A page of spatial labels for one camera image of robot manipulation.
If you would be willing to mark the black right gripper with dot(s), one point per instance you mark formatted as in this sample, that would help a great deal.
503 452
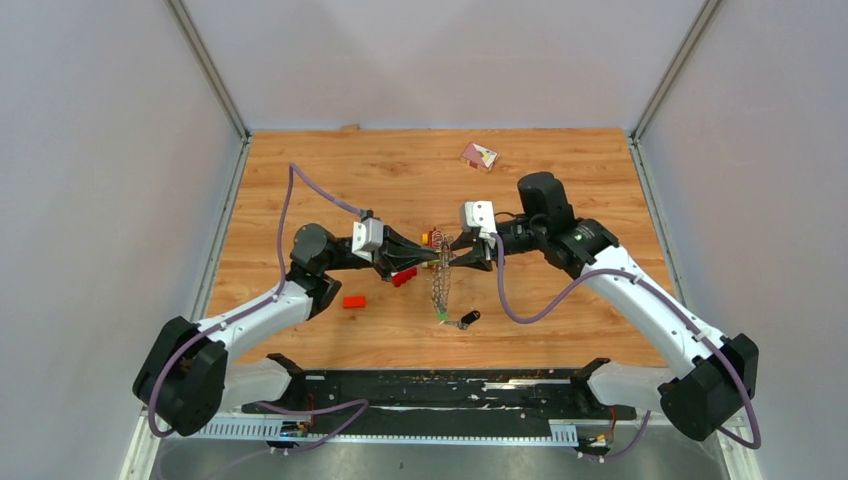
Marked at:
476 259

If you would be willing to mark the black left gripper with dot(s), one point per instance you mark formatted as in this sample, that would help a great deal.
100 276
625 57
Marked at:
387 259

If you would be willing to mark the key with black tag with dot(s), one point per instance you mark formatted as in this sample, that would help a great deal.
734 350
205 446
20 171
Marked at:
465 321

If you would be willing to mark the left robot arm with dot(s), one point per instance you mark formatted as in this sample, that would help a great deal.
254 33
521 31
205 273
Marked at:
189 374

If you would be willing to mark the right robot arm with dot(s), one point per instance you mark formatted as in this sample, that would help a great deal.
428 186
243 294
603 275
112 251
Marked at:
709 380

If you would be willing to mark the red window toy brick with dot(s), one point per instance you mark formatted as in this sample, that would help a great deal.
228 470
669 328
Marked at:
398 279

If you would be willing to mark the red toy brick car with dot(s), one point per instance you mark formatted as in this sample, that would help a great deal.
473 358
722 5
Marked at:
436 239

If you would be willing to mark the small red toy brick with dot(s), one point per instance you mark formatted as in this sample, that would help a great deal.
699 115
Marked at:
354 302

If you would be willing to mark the red patterned card box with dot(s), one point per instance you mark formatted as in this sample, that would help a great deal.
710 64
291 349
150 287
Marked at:
479 157

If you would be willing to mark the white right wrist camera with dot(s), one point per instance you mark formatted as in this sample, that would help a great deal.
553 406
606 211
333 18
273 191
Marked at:
478 216

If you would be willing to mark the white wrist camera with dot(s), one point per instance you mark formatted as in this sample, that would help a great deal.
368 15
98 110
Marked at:
367 238
478 216

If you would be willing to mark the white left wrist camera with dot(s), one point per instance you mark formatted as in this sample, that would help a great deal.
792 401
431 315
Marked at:
367 238

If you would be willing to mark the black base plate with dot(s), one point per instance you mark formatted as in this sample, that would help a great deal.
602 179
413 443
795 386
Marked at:
486 404

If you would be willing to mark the aluminium frame post left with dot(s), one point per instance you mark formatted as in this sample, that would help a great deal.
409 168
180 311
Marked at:
191 34

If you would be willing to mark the aluminium frame post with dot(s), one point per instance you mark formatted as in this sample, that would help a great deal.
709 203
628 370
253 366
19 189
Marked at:
191 34
698 27

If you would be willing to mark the aluminium frame post right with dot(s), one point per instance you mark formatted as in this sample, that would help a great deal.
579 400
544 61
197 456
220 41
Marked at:
698 27

